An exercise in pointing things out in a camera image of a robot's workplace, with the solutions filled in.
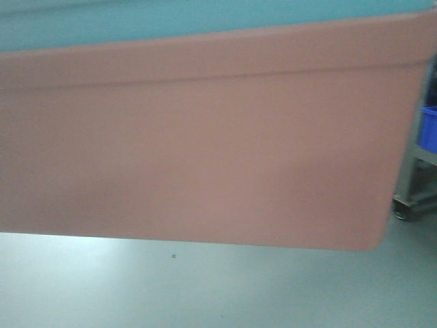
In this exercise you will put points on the light blue plastic box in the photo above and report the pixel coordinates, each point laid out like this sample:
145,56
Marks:
29,25

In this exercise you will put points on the pink plastic box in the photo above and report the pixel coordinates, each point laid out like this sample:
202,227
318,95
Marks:
285,136

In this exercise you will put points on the stainless steel shelf rack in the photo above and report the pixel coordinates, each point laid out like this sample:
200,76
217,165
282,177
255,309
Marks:
418,165

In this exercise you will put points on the small blue bin far right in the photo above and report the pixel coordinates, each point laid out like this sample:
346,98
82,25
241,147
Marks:
427,137

